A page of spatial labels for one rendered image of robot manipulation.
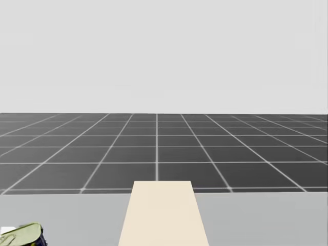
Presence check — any green and blue rectangular can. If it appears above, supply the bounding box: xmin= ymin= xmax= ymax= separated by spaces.
xmin=0 ymin=222 xmax=49 ymax=246

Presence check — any tall board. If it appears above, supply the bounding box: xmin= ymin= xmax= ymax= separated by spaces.
xmin=117 ymin=180 xmax=210 ymax=246

